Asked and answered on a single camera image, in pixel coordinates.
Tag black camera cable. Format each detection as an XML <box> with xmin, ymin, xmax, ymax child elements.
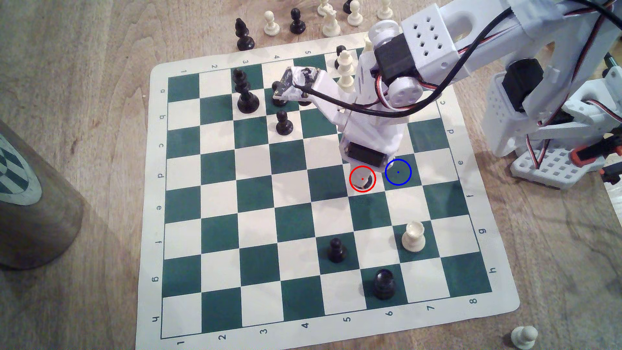
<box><xmin>301</xmin><ymin>0</ymin><xmax>622</xmax><ymax>118</ymax></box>

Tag black chess king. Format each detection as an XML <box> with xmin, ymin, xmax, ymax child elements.
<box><xmin>232</xmin><ymin>68</ymin><xmax>260</xmax><ymax>115</ymax></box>

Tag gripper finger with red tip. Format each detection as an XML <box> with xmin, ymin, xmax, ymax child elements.
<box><xmin>350</xmin><ymin>165</ymin><xmax>370</xmax><ymax>189</ymax></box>

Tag green white chess mat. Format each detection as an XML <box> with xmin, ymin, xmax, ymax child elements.
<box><xmin>135</xmin><ymin>23</ymin><xmax>521</xmax><ymax>350</ymax></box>

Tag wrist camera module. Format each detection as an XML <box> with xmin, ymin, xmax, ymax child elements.
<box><xmin>272</xmin><ymin>66</ymin><xmax>322</xmax><ymax>104</ymax></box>

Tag orange black clamp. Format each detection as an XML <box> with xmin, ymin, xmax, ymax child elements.
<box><xmin>569</xmin><ymin>134</ymin><xmax>622</xmax><ymax>185</ymax></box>

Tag white chess knight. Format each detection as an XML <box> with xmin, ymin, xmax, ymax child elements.
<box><xmin>322</xmin><ymin>9</ymin><xmax>342</xmax><ymax>38</ymax></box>

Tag black chess bishop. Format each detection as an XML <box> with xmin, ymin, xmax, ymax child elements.
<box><xmin>235</xmin><ymin>18</ymin><xmax>256</xmax><ymax>52</ymax></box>

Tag white chess queen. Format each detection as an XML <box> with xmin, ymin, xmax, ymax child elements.
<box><xmin>336</xmin><ymin>50</ymin><xmax>358</xmax><ymax>93</ymax></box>

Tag black chess rook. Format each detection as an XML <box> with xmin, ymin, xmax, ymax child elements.
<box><xmin>372</xmin><ymin>268</ymin><xmax>397</xmax><ymax>300</ymax></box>

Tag red white black servo wires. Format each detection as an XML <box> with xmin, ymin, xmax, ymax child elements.
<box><xmin>372</xmin><ymin>0</ymin><xmax>622</xmax><ymax>171</ymax></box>

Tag white paper sheet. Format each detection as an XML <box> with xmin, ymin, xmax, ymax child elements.
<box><xmin>604</xmin><ymin>177</ymin><xmax>622</xmax><ymax>227</ymax></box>

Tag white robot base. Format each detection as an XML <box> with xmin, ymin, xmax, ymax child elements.
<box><xmin>483</xmin><ymin>73</ymin><xmax>605</xmax><ymax>190</ymax></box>

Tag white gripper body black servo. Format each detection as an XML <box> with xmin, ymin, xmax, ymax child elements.
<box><xmin>335</xmin><ymin>63</ymin><xmax>406</xmax><ymax>170</ymax></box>

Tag brown tube with chess emblem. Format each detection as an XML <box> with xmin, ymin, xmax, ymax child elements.
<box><xmin>0</xmin><ymin>119</ymin><xmax>86</xmax><ymax>270</ymax></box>

